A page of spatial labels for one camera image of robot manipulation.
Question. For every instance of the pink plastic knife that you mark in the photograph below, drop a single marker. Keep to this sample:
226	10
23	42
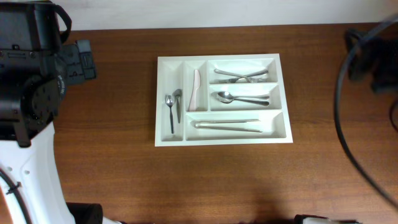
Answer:
196	85

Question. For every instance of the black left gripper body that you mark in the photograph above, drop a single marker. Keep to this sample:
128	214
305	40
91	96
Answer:
76	66

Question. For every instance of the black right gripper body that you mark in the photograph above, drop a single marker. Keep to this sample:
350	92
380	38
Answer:
384	76

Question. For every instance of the steel fork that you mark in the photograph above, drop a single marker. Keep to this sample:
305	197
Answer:
245	77
230	74

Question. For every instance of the small steel teaspoon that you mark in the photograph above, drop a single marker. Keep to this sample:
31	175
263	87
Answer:
177	94
169	101

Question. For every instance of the steel serving tongs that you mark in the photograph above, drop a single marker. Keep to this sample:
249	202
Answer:
227	125

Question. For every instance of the white plastic cutlery tray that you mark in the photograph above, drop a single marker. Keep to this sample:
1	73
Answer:
241	75

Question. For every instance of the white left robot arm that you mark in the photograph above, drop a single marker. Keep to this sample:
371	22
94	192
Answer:
31	186

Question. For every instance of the large steel spoon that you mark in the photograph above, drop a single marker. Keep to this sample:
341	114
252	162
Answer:
259	100
228	93

